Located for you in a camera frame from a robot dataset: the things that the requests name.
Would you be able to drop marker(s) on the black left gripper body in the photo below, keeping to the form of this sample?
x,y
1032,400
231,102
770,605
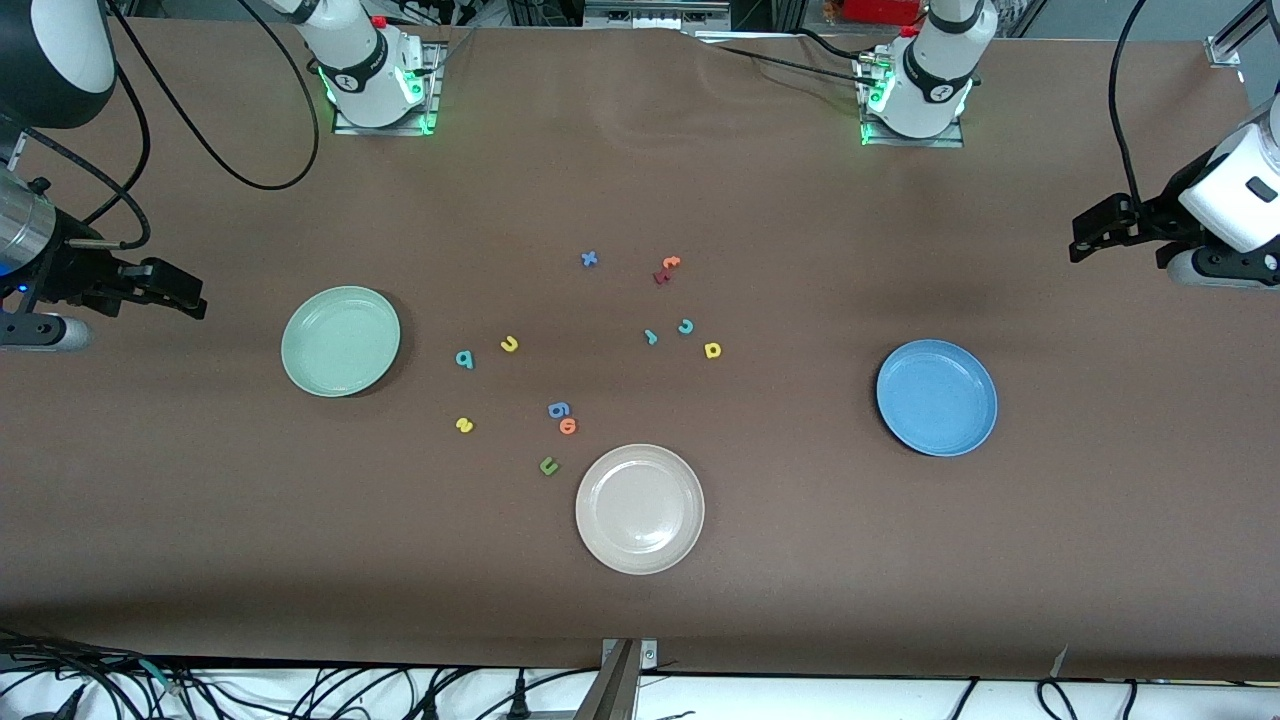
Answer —
x,y
1160,212

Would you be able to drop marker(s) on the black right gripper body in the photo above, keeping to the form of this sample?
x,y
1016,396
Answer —
x,y
68,272

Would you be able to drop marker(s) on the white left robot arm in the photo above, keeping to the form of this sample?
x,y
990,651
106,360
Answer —
x,y
935,75

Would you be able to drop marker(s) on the pale green plate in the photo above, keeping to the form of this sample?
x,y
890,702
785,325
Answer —
x,y
341,341

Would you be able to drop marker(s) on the blue plate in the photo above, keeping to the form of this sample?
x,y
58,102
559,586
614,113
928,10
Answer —
x,y
937,398

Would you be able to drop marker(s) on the red box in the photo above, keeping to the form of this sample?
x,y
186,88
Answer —
x,y
880,10

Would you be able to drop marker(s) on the white tape piece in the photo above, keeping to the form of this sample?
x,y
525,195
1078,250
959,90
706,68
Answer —
x,y
1060,662

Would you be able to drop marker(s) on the grey device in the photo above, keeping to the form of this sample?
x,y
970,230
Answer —
x,y
655,12

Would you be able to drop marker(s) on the beige plate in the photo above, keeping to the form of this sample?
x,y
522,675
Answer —
x,y
640,509

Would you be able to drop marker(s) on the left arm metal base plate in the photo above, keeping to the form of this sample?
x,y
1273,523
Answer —
x,y
945,143

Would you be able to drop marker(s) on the aluminium frame corner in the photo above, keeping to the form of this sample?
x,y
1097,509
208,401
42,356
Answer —
x,y
1225,50

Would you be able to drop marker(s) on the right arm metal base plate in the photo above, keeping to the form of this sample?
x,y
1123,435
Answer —
x,y
345,127

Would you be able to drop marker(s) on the aluminium profile bracket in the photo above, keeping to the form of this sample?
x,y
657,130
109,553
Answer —
x,y
620,685

